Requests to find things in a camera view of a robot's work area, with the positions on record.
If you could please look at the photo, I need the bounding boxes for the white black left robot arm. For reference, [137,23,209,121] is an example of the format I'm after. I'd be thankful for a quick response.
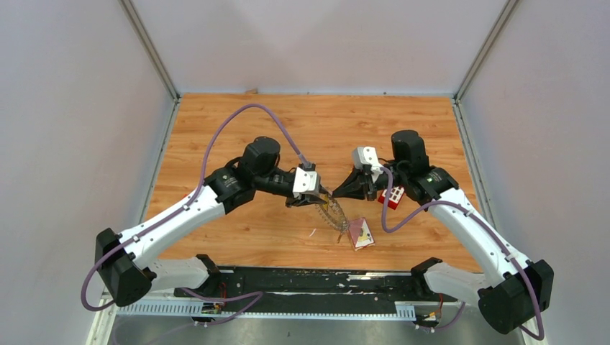
[94,137,328,307]

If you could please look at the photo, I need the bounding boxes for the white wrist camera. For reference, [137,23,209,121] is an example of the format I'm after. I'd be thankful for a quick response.
[292,163,320,198]
[352,146,383,183]

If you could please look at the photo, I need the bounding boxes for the slotted white cable duct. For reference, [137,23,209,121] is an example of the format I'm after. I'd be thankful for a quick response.
[116,300,416,321]

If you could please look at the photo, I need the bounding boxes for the red white toy brick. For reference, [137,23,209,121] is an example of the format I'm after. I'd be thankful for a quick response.
[377,186,405,210]

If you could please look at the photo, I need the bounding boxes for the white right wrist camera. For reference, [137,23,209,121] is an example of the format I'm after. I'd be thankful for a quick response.
[352,146,383,183]

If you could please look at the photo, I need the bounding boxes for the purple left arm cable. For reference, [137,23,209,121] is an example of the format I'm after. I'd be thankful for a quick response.
[80,103,317,345]

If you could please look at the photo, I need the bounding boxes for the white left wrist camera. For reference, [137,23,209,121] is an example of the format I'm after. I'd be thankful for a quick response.
[292,163,320,198]

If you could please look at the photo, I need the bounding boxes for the playing card box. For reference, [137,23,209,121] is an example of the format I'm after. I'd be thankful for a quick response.
[348,218,375,251]

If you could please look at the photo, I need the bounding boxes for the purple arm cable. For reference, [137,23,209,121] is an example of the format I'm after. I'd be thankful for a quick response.
[80,103,317,345]
[379,166,546,342]

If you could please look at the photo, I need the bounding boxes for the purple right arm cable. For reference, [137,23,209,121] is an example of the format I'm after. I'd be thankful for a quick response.
[379,166,546,342]

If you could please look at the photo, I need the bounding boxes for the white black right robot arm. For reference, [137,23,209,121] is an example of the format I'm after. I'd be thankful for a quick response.
[332,130,554,341]

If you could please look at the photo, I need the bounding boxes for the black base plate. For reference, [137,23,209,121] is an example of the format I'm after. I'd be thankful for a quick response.
[193,266,456,313]

